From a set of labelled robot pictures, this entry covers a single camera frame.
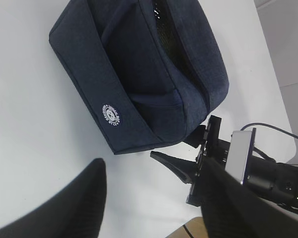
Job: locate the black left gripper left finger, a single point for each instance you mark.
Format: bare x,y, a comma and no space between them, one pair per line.
75,212

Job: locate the dark blue lunch bag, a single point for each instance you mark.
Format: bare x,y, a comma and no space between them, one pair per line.
149,71

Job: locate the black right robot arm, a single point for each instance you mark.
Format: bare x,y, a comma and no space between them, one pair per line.
252,168

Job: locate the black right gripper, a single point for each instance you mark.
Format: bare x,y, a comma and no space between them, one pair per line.
206,137

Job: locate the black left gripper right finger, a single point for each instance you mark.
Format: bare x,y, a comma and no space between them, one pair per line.
230,210

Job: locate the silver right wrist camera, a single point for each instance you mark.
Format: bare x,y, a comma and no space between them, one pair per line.
241,148

